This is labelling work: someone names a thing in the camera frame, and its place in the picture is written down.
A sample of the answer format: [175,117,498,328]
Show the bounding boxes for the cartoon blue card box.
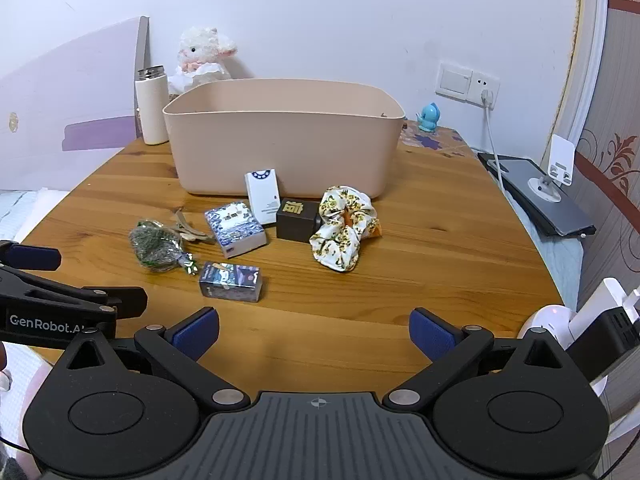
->
[198,262,262,302]

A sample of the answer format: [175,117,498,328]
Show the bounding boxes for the green herb sachet bag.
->
[128,219,200,275]

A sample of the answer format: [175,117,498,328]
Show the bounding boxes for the dried brown herb pieces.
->
[170,208,216,245]

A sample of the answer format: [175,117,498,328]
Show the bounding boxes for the blue white patterned box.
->
[204,202,268,259]

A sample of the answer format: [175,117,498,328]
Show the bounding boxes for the floral yellow white scrunchie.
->
[309,186,380,273]

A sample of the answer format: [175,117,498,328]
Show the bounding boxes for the dark brown cube box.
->
[276,198,322,243]

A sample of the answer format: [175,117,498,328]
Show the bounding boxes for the white blue small box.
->
[245,169,281,226]

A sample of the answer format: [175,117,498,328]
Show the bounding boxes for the orange cloth scrunchie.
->
[369,219,382,237]

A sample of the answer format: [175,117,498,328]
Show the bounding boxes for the white round lamp device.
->
[515,276,640,411]

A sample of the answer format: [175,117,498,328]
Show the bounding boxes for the lilac headboard panel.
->
[1,16,149,191]

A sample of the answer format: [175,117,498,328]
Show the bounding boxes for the dark grey laptop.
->
[477,153,597,237]

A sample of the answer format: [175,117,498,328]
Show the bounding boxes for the white thermos bottle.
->
[134,65,169,145]

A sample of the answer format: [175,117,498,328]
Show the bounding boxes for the white phone stand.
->
[527,134,575,204]

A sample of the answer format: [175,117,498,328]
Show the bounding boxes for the blue bird figurine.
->
[416,102,440,132]

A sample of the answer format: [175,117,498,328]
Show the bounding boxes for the pink plastic storage bin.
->
[163,78,406,198]

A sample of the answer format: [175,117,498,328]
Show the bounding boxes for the white plush lamb toy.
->
[168,26,238,96]

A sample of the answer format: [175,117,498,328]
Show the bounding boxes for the white charger cable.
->
[479,88,511,196]

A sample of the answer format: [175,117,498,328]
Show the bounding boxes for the white wall switch socket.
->
[435,62,500,110]

